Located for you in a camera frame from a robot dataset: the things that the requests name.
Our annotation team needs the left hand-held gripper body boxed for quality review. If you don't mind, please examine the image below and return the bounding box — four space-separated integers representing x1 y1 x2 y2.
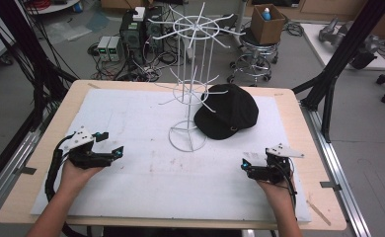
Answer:
64 126 114 170

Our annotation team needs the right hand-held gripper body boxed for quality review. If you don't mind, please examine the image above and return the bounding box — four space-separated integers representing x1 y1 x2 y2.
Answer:
247 143 305 185

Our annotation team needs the black baseball cap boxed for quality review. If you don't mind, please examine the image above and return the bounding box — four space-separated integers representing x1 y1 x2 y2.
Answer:
192 83 260 141

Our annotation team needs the white wire rack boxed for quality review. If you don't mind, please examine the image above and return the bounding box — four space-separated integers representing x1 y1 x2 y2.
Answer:
146 2 248 153

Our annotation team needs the person's right hand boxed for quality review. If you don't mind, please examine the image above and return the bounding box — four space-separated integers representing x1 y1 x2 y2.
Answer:
256 173 297 204

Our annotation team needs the person's left hand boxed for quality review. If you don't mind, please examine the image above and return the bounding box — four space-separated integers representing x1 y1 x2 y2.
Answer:
59 160 104 196

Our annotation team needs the grey tape piece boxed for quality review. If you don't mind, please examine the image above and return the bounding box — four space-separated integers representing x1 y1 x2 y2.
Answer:
319 181 343 192
18 166 38 176

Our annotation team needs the white foam mat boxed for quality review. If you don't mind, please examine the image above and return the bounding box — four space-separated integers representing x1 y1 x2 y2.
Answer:
31 88 313 223

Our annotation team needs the thin wooden stick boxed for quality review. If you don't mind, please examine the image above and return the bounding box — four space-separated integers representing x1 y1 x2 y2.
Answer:
306 199 333 227

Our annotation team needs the grey bench power supply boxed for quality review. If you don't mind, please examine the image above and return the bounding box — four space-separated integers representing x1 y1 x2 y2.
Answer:
108 36 124 62
97 35 112 62

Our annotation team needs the chrome rolling stool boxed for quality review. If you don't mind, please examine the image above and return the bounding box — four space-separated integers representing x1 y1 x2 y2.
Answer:
226 31 280 85

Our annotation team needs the black computer tower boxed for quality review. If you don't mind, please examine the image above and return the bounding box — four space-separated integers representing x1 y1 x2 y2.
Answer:
118 11 147 65

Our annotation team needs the clear plastic sheet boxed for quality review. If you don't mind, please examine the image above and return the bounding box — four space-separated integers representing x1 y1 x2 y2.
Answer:
43 12 111 42

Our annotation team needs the white platform board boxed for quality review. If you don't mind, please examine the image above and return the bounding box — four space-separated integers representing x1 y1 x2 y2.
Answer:
300 23 385 72

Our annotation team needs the brown cardboard box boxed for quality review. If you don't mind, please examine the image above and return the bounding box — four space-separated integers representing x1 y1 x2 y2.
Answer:
250 3 287 45

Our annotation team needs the white power adapter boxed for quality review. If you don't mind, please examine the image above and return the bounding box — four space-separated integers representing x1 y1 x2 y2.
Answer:
132 6 147 23

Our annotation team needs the round white table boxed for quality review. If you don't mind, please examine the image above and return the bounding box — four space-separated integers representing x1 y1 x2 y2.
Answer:
23 0 82 16

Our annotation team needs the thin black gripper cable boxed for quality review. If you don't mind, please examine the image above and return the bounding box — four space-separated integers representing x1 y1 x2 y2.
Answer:
277 157 298 213

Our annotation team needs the thick black sleeved cable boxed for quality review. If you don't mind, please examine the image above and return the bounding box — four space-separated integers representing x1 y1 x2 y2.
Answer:
44 132 78 237

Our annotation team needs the aluminium rail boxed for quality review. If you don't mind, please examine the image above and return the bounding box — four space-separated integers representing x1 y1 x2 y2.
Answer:
0 105 60 220
299 101 373 237

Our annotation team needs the tangle of floor cables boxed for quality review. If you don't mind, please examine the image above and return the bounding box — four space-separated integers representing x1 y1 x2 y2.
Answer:
87 41 183 83

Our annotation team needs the black metal frame strut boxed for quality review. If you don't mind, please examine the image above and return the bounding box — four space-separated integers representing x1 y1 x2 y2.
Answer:
291 0 385 143
0 0 80 132

